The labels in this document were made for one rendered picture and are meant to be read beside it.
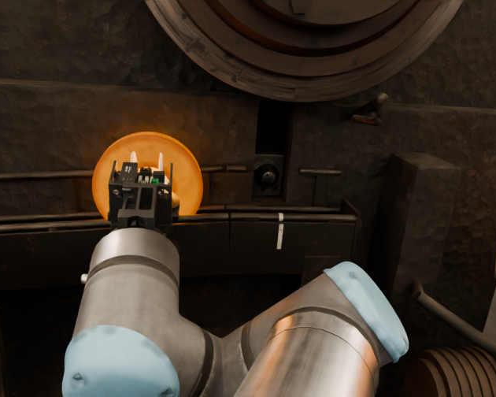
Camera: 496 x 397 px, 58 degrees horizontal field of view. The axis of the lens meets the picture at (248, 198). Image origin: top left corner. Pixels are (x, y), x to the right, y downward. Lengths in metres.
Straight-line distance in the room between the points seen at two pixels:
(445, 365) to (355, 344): 0.43
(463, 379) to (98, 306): 0.54
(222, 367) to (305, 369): 0.16
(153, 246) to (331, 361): 0.22
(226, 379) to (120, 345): 0.11
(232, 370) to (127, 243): 0.15
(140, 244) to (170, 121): 0.31
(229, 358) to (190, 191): 0.30
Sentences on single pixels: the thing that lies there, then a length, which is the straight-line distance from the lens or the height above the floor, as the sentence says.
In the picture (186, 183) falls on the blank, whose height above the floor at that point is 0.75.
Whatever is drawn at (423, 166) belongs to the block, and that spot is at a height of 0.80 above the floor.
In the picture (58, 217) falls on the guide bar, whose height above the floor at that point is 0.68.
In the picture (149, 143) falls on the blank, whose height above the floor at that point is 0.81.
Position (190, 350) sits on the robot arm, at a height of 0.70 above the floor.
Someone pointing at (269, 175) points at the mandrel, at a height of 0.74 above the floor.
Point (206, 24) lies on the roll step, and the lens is 0.59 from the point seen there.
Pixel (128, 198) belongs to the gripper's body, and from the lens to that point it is 0.53.
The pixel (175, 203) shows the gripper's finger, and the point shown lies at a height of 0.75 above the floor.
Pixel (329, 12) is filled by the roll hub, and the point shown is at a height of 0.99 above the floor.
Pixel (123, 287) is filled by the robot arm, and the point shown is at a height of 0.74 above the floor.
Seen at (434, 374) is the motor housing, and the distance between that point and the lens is 0.75.
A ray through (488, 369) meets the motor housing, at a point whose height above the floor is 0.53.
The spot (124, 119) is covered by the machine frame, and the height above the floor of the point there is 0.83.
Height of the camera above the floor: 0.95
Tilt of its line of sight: 19 degrees down
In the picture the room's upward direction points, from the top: 5 degrees clockwise
